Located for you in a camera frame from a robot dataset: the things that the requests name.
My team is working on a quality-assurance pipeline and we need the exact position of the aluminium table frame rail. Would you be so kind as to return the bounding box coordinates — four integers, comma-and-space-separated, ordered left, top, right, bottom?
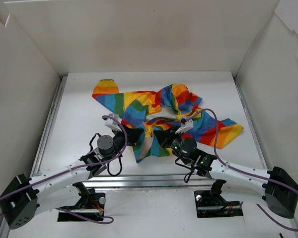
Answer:
0, 74, 298, 238

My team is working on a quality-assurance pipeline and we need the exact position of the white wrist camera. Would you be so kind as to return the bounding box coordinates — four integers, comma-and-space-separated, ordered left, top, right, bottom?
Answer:
175, 117, 194, 134
102, 114, 122, 132

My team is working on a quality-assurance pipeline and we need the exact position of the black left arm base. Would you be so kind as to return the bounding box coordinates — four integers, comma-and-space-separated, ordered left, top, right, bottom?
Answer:
61, 182, 106, 222

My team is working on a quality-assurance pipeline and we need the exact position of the rainbow striped jacket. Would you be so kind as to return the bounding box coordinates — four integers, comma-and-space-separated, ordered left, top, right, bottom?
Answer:
92, 79, 243, 163

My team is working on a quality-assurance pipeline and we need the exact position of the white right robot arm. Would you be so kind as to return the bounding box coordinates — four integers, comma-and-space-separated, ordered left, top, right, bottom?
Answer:
154, 130, 298, 219

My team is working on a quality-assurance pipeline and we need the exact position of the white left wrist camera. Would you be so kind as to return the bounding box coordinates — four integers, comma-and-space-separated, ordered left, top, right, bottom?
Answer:
102, 114, 122, 132

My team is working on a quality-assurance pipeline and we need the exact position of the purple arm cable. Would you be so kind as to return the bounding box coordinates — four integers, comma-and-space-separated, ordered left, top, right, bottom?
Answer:
0, 115, 128, 225
178, 108, 298, 233

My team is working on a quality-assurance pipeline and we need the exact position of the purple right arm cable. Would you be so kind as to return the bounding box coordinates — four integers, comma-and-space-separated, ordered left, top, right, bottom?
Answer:
178, 108, 298, 233

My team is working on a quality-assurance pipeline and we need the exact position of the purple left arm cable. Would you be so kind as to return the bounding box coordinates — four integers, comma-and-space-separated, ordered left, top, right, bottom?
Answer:
0, 115, 128, 225

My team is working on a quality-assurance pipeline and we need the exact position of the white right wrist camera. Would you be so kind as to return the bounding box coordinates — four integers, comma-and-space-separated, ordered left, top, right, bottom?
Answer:
175, 117, 194, 134

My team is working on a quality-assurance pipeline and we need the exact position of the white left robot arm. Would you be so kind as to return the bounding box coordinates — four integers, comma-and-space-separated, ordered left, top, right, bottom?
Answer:
0, 126, 143, 230

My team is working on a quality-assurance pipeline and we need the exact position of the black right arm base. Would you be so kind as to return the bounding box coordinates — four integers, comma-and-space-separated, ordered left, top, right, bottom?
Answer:
194, 180, 243, 218

